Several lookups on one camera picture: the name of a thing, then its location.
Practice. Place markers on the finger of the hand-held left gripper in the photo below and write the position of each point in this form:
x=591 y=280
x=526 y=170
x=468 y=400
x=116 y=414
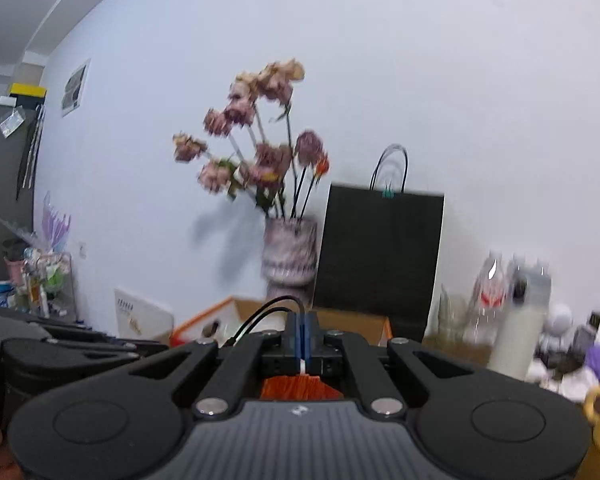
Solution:
x=90 y=335
x=80 y=360

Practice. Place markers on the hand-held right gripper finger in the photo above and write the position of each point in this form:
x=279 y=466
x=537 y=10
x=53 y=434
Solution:
x=298 y=340
x=307 y=340

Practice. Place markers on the red knitted flower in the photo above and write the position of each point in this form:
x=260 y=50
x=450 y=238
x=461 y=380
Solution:
x=300 y=389

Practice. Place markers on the red cardboard box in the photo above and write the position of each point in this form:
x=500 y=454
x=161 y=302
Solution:
x=200 y=322

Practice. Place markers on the white flat box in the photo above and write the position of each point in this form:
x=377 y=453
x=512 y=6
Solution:
x=140 y=315

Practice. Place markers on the grey vase with flowers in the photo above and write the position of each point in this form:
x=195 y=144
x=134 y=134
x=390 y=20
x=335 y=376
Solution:
x=287 y=250

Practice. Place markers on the black paper bag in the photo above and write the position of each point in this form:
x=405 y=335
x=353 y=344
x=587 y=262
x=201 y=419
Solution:
x=380 y=260

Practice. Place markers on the purple feathery ornament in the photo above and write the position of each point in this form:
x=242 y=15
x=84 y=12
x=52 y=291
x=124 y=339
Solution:
x=55 y=222

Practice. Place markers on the cloudy clear plastic jar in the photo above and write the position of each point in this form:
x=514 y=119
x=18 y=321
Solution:
x=455 y=315

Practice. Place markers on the dark tall cabinet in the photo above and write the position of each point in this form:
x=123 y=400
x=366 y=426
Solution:
x=10 y=185

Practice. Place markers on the green binder clip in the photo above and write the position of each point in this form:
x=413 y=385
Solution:
x=388 y=191

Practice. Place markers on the clear water bottle red label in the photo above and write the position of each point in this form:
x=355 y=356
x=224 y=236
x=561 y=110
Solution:
x=490 y=285

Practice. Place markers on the white thermos flask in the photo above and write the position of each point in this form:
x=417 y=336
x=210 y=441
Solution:
x=520 y=330

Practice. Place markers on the small clear plastic bag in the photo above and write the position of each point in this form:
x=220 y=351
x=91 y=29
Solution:
x=11 y=122

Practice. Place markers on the yellow flat box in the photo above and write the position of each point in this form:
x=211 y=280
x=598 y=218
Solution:
x=27 y=90

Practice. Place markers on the white round object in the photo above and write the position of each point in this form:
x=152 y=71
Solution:
x=561 y=317

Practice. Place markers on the crumpled white tissue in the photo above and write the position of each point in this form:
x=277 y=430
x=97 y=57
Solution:
x=560 y=380

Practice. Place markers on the dried pink flowers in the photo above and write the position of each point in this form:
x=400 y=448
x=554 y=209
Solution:
x=275 y=85

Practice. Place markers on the white wall socket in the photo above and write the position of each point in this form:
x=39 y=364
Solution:
x=83 y=251

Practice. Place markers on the wall poster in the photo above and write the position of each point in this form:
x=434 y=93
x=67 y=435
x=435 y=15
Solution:
x=75 y=87

